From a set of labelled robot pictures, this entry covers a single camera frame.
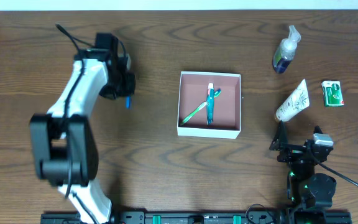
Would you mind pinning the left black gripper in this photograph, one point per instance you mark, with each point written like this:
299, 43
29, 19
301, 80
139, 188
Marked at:
124, 86

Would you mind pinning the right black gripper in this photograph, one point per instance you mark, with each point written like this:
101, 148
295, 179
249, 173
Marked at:
295, 150

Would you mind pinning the blue disposable razor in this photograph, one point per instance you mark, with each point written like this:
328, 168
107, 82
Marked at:
128, 102

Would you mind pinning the green Dettol soap box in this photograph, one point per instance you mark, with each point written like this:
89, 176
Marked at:
332, 93

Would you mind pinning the Colgate toothpaste tube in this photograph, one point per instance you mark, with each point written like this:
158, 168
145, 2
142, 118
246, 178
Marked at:
210, 100

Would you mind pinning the green white toothbrush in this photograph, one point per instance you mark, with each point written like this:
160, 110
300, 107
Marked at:
200, 107

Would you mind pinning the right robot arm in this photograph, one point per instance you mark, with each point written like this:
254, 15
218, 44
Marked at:
310, 192

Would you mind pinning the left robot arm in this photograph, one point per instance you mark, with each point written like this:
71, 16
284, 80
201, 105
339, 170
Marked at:
63, 145

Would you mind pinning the white leaf-print lotion tube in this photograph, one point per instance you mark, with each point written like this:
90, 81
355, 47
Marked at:
295, 103

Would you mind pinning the white box with pink interior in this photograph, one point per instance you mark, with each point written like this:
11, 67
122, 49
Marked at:
227, 106

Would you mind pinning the clear pump soap bottle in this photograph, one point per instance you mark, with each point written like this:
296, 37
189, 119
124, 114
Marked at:
285, 52

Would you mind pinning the black mounting rail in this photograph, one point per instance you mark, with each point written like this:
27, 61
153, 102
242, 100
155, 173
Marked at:
257, 215

